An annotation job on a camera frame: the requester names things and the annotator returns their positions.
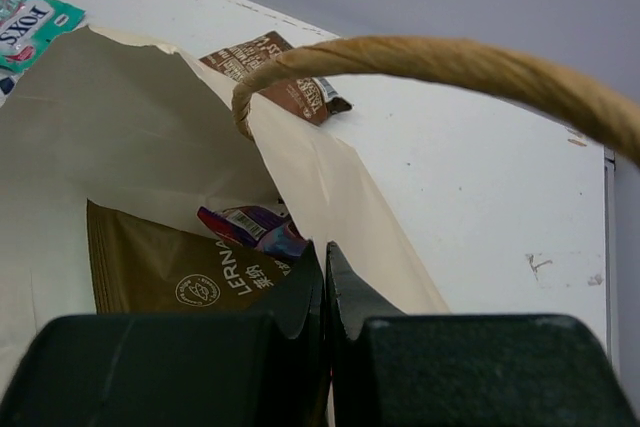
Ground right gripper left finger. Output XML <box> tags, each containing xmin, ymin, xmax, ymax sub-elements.
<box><xmin>1</xmin><ymin>247</ymin><xmax>325</xmax><ymax>426</ymax></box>

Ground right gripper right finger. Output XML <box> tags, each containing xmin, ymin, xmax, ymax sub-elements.
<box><xmin>326</xmin><ymin>243</ymin><xmax>638</xmax><ymax>426</ymax></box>

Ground purple snack packet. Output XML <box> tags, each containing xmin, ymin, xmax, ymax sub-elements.
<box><xmin>197</xmin><ymin>203</ymin><xmax>308</xmax><ymax>260</ymax></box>

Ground olive brown snack bag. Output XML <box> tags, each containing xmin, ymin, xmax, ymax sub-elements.
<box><xmin>86</xmin><ymin>201</ymin><xmax>293</xmax><ymax>314</ymax></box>

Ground dark brown snack bag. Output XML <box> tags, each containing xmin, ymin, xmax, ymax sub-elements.
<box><xmin>200</xmin><ymin>31</ymin><xmax>352</xmax><ymax>126</ymax></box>

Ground teal Fox's candy bag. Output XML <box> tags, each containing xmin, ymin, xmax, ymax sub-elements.
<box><xmin>1</xmin><ymin>0</ymin><xmax>85</xmax><ymax>74</ymax></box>

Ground blue snack packet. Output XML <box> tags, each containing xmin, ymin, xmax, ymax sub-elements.
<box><xmin>0</xmin><ymin>69</ymin><xmax>21</xmax><ymax>105</ymax></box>

